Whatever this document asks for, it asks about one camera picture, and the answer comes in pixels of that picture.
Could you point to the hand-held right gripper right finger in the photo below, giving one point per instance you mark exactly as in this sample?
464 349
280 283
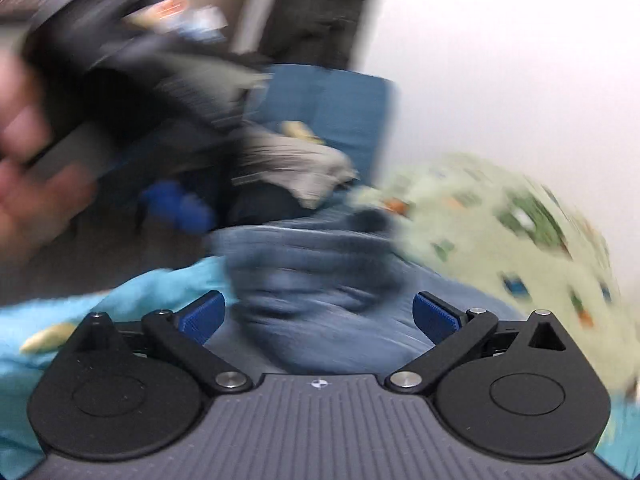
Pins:
435 317

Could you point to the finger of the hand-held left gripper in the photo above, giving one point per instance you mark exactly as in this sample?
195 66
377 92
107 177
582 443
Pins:
162 201
197 217

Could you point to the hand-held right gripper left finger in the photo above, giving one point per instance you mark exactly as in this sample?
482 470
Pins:
202 317

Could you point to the person's left hand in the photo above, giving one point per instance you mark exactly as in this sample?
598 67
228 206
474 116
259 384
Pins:
30 190

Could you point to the turquoise printed bed sheet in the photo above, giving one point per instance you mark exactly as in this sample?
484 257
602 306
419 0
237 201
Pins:
125 295

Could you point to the beige cloth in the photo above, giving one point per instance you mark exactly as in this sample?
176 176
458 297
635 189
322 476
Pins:
295 165

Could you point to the green printed fleece blanket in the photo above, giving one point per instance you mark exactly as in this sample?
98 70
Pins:
500 220

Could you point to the yellow plush toy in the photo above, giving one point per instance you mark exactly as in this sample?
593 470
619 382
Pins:
299 131

